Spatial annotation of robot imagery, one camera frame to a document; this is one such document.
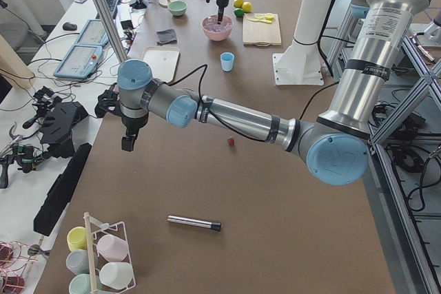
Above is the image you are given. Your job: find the aluminium frame post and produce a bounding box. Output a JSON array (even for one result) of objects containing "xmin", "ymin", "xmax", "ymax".
[{"xmin": 93, "ymin": 0, "xmax": 127, "ymax": 63}]

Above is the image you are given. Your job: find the bamboo cutting board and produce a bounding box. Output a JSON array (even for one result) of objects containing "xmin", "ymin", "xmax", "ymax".
[{"xmin": 243, "ymin": 13, "xmax": 282, "ymax": 46}]

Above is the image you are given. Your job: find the grey folded cloth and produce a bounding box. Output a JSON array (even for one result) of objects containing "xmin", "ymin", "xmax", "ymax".
[{"xmin": 156, "ymin": 29, "xmax": 177, "ymax": 45}]

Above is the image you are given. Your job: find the steel muddler black tip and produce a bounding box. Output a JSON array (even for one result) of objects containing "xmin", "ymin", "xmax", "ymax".
[{"xmin": 167, "ymin": 215, "xmax": 222, "ymax": 232}]

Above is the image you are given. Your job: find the yellow lemon upper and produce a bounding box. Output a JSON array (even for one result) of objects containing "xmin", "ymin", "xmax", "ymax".
[{"xmin": 233, "ymin": 0, "xmax": 244, "ymax": 8}]

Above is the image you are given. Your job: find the teach pendant near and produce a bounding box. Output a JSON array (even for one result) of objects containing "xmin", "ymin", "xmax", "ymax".
[{"xmin": 53, "ymin": 44, "xmax": 103, "ymax": 80}]

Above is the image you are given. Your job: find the yellow plastic knife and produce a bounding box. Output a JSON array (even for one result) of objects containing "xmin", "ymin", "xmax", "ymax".
[{"xmin": 246, "ymin": 17, "xmax": 273, "ymax": 24}]

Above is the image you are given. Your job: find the yellow cup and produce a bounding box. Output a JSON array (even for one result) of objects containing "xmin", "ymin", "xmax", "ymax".
[{"xmin": 66, "ymin": 226, "xmax": 87, "ymax": 251}]

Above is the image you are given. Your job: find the teach pendant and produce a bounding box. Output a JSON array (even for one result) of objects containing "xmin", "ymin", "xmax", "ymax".
[
  {"xmin": 76, "ymin": 19, "xmax": 109, "ymax": 46},
  {"xmin": 53, "ymin": 44, "xmax": 103, "ymax": 80}
]

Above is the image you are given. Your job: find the cream rabbit tray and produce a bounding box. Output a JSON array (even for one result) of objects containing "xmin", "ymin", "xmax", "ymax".
[{"xmin": 142, "ymin": 45, "xmax": 180, "ymax": 83}]

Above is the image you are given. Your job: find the black long bar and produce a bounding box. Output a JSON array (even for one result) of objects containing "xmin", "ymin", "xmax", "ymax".
[{"xmin": 33, "ymin": 143, "xmax": 92, "ymax": 236}]

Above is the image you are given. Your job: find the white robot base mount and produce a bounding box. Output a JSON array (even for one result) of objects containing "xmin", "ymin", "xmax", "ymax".
[{"xmin": 273, "ymin": 0, "xmax": 331, "ymax": 85}]

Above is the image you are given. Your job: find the black computer mouse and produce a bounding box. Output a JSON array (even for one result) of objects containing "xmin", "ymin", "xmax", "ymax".
[{"xmin": 62, "ymin": 22, "xmax": 77, "ymax": 31}]

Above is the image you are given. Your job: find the green ceramic bowl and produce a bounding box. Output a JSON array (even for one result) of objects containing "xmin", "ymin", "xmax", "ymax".
[{"xmin": 167, "ymin": 1, "xmax": 187, "ymax": 17}]

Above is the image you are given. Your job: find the yellow lemon lower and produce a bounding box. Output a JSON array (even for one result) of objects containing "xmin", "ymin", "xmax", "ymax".
[{"xmin": 241, "ymin": 1, "xmax": 253, "ymax": 13}]

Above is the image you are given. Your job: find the pink cup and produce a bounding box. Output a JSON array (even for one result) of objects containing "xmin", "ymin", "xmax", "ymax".
[{"xmin": 96, "ymin": 234, "xmax": 129, "ymax": 262}]

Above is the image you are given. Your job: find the yellow lemon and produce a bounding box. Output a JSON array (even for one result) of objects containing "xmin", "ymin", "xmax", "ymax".
[
  {"xmin": 233, "ymin": 0, "xmax": 244, "ymax": 8},
  {"xmin": 241, "ymin": 1, "xmax": 253, "ymax": 13}
]

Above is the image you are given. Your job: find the light blue cup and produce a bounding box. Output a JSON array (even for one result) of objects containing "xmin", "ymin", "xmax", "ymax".
[{"xmin": 220, "ymin": 52, "xmax": 235, "ymax": 72}]

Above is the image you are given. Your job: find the white wire cup rack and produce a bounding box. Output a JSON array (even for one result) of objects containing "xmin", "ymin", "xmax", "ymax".
[{"xmin": 83, "ymin": 212, "xmax": 136, "ymax": 293}]

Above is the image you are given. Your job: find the clear ice cubes pile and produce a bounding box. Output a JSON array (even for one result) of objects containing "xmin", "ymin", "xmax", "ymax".
[{"xmin": 203, "ymin": 17, "xmax": 232, "ymax": 33}]

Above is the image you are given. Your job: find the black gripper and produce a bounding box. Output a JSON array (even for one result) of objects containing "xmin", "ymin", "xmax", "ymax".
[
  {"xmin": 205, "ymin": 0, "xmax": 229, "ymax": 26},
  {"xmin": 94, "ymin": 83, "xmax": 148, "ymax": 151}
]

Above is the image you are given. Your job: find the green lime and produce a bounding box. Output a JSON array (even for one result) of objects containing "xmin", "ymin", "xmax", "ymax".
[{"xmin": 234, "ymin": 8, "xmax": 244, "ymax": 17}]

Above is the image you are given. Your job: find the white cup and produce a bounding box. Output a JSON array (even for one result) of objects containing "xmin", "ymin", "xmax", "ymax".
[{"xmin": 99, "ymin": 262, "xmax": 134, "ymax": 290}]

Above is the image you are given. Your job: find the mint green cup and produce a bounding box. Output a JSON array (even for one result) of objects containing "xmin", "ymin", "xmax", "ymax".
[{"xmin": 68, "ymin": 273, "xmax": 92, "ymax": 294}]

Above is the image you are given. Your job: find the teach pendant far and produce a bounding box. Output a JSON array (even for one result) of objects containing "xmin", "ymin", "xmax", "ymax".
[{"xmin": 76, "ymin": 19, "xmax": 109, "ymax": 46}]

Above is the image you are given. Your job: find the lemon half lower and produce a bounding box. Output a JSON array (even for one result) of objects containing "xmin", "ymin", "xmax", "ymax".
[{"xmin": 265, "ymin": 13, "xmax": 274, "ymax": 21}]

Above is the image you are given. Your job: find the pink bowl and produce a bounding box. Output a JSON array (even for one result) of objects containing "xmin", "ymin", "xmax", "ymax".
[{"xmin": 202, "ymin": 15, "xmax": 234, "ymax": 41}]

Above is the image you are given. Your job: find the grey cup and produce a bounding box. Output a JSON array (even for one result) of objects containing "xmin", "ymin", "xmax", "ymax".
[{"xmin": 65, "ymin": 249, "xmax": 90, "ymax": 275}]

